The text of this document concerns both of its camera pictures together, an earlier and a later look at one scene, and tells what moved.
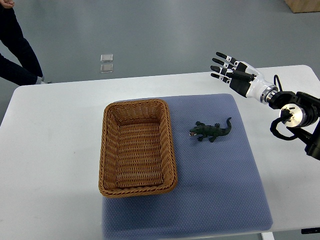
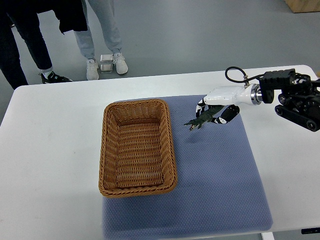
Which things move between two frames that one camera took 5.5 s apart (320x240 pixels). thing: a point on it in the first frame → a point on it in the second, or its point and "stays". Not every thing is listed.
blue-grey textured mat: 219,188 stays
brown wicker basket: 137,154 stays
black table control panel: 310,230 stays
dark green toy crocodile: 212,131 → 205,116
